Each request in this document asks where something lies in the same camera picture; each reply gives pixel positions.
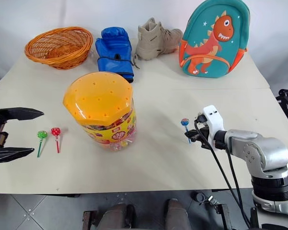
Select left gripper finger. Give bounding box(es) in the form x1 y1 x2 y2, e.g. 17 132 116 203
0 147 36 166
0 107 45 122

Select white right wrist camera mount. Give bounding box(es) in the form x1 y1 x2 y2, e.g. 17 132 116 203
202 104 226 145

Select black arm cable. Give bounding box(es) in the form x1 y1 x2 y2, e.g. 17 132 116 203
224 146 253 228

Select orange wicker basket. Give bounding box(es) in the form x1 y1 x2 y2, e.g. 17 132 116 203
24 26 94 70

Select black stand post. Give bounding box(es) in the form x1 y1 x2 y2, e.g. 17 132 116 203
215 203 232 230

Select green lollipop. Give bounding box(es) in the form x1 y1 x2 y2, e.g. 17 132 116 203
36 130 49 158

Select beige lace-up boot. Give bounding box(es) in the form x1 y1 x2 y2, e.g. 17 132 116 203
131 17 184 69

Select clear plastic lollipop jar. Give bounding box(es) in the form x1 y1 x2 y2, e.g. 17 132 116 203
79 105 137 153

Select blue boxing glove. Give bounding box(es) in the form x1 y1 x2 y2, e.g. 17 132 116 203
95 26 135 83

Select black camera cable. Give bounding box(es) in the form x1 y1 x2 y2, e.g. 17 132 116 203
193 114 252 230

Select red lollipop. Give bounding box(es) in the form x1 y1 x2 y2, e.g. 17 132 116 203
50 127 62 154

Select black round knob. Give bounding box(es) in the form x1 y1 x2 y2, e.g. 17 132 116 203
194 191 207 203

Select yellow perforated jar lid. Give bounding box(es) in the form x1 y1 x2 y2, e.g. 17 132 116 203
62 71 134 126

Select blue lollipop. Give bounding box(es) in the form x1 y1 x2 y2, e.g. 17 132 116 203
180 118 192 144

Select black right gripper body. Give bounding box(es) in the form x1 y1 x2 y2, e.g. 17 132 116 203
189 124 213 148

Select teal dinosaur backpack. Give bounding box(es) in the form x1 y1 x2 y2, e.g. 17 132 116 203
178 0 251 79

